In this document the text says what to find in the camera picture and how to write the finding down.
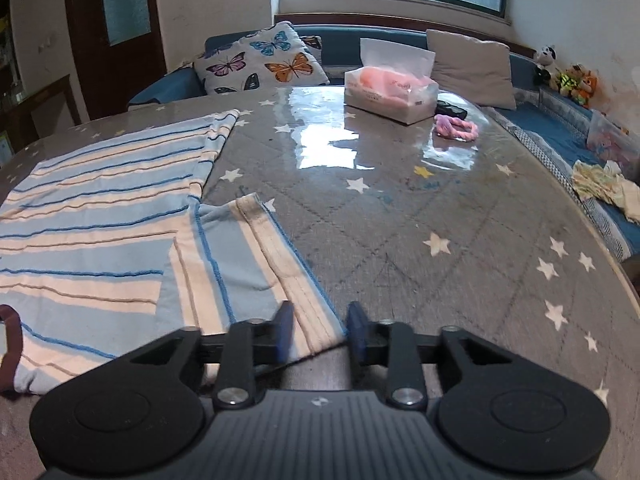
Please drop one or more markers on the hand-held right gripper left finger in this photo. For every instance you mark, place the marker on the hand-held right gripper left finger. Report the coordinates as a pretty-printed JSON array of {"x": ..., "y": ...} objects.
[{"x": 284, "y": 331}]

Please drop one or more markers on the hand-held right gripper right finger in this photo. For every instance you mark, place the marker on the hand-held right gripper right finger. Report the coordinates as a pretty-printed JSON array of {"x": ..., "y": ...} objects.
[{"x": 356, "y": 332}]

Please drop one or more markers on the striped towel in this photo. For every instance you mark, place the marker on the striped towel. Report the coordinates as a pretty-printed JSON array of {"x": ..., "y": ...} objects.
[{"x": 110, "y": 220}]

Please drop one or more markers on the grey star-print tablecloth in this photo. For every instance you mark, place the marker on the grey star-print tablecloth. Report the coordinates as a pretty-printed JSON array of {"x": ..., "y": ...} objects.
[{"x": 400, "y": 210}]

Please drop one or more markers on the pink knitted scrunchie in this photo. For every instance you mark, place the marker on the pink knitted scrunchie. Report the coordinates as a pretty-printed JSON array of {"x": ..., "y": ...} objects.
[{"x": 455, "y": 127}]

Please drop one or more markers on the tissue pack with pink print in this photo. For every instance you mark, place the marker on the tissue pack with pink print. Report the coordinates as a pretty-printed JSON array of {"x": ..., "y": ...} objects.
[{"x": 390, "y": 92}]

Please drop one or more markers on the small black object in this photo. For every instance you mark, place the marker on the small black object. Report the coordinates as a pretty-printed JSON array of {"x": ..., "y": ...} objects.
[{"x": 450, "y": 108}]

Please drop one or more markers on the white butterfly pillow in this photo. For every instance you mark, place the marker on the white butterfly pillow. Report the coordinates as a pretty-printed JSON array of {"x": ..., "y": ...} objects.
[{"x": 260, "y": 60}]

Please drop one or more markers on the crumpled pale cloth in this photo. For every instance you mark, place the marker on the crumpled pale cloth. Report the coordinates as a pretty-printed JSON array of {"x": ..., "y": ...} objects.
[{"x": 602, "y": 187}]

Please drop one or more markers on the small butterfly pillow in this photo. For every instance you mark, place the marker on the small butterfly pillow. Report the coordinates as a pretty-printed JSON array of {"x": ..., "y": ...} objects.
[{"x": 312, "y": 45}]

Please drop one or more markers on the beige pillow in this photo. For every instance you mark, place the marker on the beige pillow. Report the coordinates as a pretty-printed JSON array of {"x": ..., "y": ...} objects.
[{"x": 472, "y": 67}]

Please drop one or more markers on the blue sofa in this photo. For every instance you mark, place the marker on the blue sofa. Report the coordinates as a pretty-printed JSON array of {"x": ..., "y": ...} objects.
[{"x": 565, "y": 130}]

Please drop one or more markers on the clear plastic container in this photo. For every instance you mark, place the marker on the clear plastic container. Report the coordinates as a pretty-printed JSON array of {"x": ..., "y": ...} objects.
[{"x": 612, "y": 142}]

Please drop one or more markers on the black and white plush toy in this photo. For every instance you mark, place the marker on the black and white plush toy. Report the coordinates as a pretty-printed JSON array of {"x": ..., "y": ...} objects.
[{"x": 545, "y": 62}]

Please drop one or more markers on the colourful plush toys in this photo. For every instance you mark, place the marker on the colourful plush toys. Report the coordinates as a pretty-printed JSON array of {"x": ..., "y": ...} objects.
[{"x": 575, "y": 85}]

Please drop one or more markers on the dark wooden door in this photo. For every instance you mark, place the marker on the dark wooden door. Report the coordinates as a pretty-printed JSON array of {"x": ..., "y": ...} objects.
[{"x": 120, "y": 35}]

